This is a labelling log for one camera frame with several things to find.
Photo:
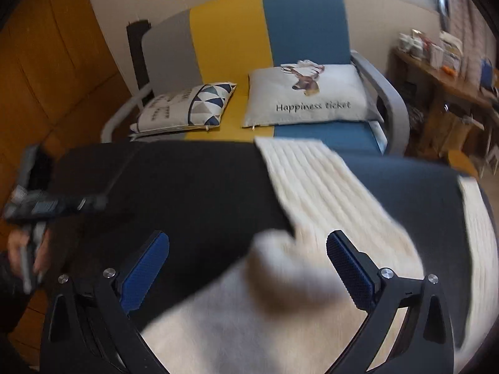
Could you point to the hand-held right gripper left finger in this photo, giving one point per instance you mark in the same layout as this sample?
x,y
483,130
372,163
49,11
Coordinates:
x,y
142,272

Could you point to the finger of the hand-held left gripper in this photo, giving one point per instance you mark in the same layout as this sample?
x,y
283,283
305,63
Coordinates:
x,y
78,203

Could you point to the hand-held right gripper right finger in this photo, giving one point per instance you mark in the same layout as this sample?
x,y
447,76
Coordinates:
x,y
351,272

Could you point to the white knit sweater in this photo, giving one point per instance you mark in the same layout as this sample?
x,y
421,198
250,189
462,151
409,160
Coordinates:
x,y
331,202

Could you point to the person's left hand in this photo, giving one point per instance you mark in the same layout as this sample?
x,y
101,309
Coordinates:
x,y
13,245

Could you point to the geometric print pillow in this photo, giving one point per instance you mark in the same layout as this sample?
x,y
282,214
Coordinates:
x,y
179,109

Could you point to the black panel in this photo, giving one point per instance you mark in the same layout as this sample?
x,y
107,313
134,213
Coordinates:
x,y
137,46

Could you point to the brown paper bag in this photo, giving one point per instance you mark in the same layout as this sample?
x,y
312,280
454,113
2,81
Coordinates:
x,y
444,132

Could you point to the deer print pillow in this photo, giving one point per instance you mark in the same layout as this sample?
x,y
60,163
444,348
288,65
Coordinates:
x,y
312,97

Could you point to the wooden desk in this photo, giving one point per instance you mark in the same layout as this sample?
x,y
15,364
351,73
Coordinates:
x,y
448,89

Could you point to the grey yellow blue sofa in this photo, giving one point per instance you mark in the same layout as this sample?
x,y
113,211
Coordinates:
x,y
230,46

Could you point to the cluster of desk containers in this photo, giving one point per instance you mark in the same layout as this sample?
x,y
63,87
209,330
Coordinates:
x,y
432,52

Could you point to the blue container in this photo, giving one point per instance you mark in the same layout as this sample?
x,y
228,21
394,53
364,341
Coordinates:
x,y
486,72

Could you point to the pink striped curtain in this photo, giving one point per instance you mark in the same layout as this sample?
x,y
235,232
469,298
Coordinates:
x,y
462,19

